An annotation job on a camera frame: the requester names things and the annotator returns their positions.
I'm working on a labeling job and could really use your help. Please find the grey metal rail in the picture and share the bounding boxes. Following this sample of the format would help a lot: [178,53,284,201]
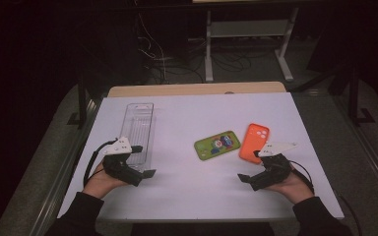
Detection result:
[29,97,102,236]
[336,96,378,210]

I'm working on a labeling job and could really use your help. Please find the clear plastic storage rack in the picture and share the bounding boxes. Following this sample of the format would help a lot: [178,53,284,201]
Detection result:
[120,102,156,172]

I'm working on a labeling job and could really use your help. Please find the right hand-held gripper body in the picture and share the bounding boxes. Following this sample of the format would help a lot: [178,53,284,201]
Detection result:
[249,141,299,192]

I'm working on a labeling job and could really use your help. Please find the person's left hand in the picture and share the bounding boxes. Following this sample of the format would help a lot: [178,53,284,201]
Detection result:
[82,161,129,200]

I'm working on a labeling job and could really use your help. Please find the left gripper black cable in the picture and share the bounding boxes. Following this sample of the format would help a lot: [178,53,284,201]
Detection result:
[83,139,118,188]

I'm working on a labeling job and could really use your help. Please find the orange phone case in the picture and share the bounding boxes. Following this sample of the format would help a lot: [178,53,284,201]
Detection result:
[238,123,271,164]

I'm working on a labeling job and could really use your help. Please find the black floor cables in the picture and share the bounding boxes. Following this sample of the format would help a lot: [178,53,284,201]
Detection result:
[144,38,254,85]

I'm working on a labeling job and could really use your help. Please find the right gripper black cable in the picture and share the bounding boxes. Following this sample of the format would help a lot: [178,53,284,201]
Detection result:
[288,159,363,236]

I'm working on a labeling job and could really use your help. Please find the green cartoon phone case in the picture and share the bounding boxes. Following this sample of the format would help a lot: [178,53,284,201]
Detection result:
[193,130,241,161]

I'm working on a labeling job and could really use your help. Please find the black metal stand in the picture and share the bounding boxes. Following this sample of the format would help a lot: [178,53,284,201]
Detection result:
[67,75,95,130]
[347,65,377,127]

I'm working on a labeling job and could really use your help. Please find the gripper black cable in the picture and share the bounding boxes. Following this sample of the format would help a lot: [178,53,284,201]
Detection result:
[288,159,363,236]
[83,139,118,188]

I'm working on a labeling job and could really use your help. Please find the person's right hand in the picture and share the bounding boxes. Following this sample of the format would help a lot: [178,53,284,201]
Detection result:
[265,168,314,205]

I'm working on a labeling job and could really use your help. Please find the white hanging cable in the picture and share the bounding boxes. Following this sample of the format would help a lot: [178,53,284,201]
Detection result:
[137,13,168,83]

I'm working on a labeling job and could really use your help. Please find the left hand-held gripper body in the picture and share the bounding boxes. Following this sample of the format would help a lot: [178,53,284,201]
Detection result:
[102,137,146,188]

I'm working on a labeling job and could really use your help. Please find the white metal desk frame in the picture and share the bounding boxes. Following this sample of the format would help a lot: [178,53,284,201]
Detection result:
[192,0,300,83]

